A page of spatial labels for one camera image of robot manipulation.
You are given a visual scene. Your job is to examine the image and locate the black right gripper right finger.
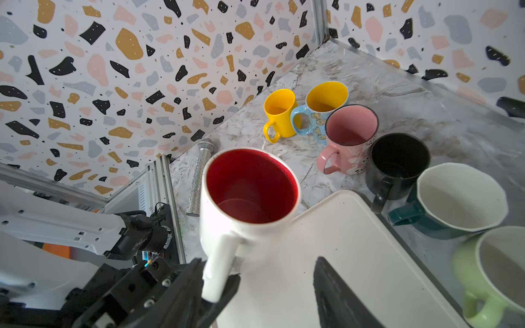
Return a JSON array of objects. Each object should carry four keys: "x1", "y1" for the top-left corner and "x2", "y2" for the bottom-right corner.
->
[{"x1": 313, "y1": 256, "x2": 383, "y2": 328}]

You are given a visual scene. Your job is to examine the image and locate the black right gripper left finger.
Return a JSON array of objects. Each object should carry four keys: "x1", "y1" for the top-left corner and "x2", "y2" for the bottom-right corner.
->
[{"x1": 143, "y1": 258, "x2": 240, "y2": 327}]

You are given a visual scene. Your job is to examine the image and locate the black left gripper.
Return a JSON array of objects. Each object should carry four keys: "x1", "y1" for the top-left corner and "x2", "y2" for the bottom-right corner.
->
[{"x1": 1, "y1": 258, "x2": 183, "y2": 327}]

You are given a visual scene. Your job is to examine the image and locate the white mug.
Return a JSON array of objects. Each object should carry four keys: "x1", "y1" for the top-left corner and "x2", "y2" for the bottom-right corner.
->
[{"x1": 200, "y1": 148, "x2": 302, "y2": 303}]

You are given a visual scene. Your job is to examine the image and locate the dark green mug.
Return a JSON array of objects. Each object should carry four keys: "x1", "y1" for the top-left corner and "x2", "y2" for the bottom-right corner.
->
[{"x1": 388, "y1": 163, "x2": 509, "y2": 240}]

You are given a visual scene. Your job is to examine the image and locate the light green mug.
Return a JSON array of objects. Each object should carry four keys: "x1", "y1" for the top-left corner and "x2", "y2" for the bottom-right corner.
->
[{"x1": 452, "y1": 226, "x2": 524, "y2": 327}]

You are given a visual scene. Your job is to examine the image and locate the black mug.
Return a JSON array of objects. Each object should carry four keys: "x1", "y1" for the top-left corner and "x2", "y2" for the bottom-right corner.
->
[{"x1": 365, "y1": 133, "x2": 431, "y2": 214}]

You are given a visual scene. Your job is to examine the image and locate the pink mug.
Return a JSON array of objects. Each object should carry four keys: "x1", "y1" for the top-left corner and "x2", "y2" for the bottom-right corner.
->
[{"x1": 317, "y1": 105, "x2": 379, "y2": 175}]

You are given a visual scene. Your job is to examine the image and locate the blue patterned mug yellow inside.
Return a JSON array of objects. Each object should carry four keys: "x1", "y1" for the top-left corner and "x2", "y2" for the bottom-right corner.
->
[{"x1": 291, "y1": 81, "x2": 349, "y2": 146}]

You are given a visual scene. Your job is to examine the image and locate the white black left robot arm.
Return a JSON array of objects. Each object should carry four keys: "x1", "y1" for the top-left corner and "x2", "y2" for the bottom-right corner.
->
[{"x1": 1, "y1": 183, "x2": 201, "y2": 327}]

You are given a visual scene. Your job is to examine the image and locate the beige tray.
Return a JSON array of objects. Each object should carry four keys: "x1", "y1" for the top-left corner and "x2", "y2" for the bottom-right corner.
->
[{"x1": 217, "y1": 191, "x2": 466, "y2": 327}]

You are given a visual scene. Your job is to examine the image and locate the glittery silver cylinder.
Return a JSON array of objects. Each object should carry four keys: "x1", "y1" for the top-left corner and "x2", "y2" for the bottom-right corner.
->
[{"x1": 186, "y1": 138, "x2": 215, "y2": 217}]

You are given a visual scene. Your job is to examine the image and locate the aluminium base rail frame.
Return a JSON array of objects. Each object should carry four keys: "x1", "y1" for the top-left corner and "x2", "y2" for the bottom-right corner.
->
[{"x1": 1, "y1": 156, "x2": 185, "y2": 265}]

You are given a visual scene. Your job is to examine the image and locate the aluminium corner post left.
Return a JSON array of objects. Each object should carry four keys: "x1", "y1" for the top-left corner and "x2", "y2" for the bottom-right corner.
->
[{"x1": 312, "y1": 0, "x2": 330, "y2": 45}]

